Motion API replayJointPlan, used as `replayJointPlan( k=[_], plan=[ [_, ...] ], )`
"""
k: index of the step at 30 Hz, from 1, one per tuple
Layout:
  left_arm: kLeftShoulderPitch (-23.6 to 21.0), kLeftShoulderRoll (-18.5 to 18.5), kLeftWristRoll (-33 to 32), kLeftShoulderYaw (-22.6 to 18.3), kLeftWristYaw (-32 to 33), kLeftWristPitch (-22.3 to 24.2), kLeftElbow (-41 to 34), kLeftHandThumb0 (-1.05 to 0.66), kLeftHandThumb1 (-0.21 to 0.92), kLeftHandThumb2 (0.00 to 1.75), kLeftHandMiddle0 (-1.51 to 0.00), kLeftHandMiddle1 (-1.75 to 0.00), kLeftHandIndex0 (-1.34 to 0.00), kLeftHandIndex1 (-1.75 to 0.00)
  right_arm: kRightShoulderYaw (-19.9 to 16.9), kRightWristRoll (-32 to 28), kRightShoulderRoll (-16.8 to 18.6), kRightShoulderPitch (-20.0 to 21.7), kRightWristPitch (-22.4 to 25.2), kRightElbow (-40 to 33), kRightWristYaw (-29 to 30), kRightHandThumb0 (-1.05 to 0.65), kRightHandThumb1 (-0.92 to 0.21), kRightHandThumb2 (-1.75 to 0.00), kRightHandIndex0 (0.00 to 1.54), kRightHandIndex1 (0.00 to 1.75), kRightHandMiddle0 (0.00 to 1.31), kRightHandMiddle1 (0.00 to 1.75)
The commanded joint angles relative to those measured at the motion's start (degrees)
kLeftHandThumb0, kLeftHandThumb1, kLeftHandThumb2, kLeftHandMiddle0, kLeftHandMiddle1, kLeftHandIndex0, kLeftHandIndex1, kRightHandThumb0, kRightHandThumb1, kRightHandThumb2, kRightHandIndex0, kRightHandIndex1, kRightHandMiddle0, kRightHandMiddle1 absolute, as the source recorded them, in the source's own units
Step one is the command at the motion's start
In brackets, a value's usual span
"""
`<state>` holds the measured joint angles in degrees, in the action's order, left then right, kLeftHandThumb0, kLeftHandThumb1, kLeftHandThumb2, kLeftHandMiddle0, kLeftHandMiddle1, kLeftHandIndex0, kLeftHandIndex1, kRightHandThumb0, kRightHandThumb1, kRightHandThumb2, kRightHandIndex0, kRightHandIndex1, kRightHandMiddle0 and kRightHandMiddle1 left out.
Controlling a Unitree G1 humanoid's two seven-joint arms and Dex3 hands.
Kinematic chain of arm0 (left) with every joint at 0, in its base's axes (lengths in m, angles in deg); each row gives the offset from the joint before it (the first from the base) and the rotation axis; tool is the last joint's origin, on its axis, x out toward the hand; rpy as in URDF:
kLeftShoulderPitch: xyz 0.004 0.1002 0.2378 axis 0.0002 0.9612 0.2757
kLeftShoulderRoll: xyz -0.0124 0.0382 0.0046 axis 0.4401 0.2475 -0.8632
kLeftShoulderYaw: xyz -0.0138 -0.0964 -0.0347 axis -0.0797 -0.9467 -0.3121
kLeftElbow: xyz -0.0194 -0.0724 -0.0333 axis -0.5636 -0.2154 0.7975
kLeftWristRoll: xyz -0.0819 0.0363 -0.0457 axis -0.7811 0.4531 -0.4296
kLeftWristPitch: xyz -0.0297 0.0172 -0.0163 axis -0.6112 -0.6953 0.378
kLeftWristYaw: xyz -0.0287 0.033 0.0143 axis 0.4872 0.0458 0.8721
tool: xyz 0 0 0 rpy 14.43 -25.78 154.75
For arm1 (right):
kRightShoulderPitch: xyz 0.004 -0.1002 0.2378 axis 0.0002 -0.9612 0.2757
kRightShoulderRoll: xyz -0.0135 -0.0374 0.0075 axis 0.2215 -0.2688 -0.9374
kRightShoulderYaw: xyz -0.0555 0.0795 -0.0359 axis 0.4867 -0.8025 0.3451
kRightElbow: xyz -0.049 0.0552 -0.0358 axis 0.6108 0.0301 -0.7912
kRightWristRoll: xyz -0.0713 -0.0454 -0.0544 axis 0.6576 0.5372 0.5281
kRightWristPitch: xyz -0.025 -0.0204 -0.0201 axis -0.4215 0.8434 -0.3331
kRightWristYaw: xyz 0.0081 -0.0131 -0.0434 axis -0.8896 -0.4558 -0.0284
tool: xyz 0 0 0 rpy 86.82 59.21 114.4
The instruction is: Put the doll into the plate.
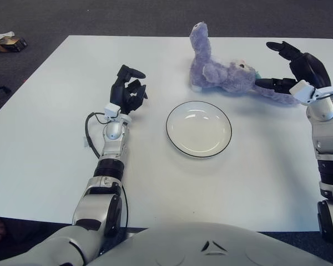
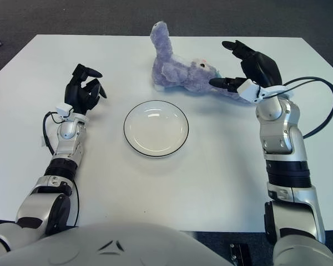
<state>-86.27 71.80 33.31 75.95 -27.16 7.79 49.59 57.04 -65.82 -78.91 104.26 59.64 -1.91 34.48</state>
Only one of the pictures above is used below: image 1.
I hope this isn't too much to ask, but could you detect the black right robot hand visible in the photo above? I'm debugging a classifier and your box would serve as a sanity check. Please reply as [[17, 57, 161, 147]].
[[255, 40, 332, 96]]

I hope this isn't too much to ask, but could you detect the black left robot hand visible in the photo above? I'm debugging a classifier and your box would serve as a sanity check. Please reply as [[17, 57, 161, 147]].
[[109, 64, 149, 116]]

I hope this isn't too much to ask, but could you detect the purple plush bunny doll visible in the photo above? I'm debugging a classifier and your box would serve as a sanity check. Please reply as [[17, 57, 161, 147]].
[[189, 22, 300, 106]]

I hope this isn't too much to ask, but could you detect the white plate with black rim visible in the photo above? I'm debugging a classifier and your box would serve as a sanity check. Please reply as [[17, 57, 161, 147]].
[[165, 100, 233, 159]]

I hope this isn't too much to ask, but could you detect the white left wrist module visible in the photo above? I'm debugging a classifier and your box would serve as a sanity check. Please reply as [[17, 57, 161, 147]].
[[104, 102, 120, 117]]

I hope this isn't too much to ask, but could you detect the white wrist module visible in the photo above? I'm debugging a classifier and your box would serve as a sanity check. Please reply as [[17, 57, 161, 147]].
[[289, 79, 317, 105], [104, 102, 120, 117]]

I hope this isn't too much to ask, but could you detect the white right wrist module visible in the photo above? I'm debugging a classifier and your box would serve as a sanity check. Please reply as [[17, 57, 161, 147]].
[[289, 79, 317, 105]]

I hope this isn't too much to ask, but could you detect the dark cardboard box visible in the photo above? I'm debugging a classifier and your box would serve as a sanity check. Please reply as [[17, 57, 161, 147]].
[[0, 37, 28, 53]]

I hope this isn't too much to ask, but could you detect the grey robot torso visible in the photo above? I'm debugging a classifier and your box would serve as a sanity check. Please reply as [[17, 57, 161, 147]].
[[91, 221, 333, 266]]

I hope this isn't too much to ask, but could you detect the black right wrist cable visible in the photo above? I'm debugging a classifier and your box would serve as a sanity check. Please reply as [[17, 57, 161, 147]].
[[316, 81, 333, 100]]

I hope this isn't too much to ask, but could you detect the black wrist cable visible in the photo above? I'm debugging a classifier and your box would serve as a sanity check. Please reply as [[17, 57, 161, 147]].
[[84, 111, 108, 159], [316, 81, 333, 100]]

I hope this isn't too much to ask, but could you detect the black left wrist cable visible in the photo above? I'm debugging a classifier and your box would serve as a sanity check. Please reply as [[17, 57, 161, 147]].
[[84, 111, 108, 159]]

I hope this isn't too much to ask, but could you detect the thin black elbow cable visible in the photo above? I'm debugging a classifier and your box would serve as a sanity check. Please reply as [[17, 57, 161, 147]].
[[119, 185, 130, 229]]

